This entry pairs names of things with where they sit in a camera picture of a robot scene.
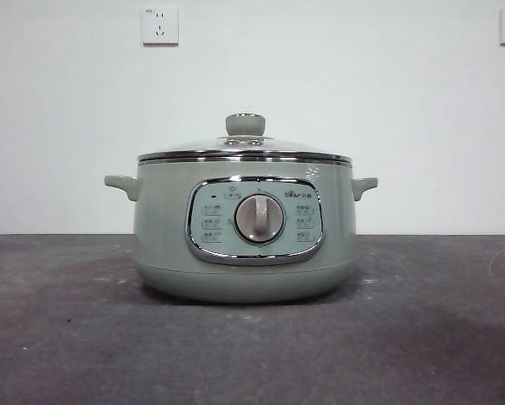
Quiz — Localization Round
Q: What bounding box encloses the glass lid with green knob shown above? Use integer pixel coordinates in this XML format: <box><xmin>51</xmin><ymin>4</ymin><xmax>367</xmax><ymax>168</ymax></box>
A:
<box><xmin>136</xmin><ymin>111</ymin><xmax>353</xmax><ymax>164</ymax></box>

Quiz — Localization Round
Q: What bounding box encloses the pale green electric cooking pot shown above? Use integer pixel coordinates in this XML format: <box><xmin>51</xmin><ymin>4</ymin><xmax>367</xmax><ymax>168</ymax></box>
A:
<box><xmin>104</xmin><ymin>156</ymin><xmax>379</xmax><ymax>305</ymax></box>

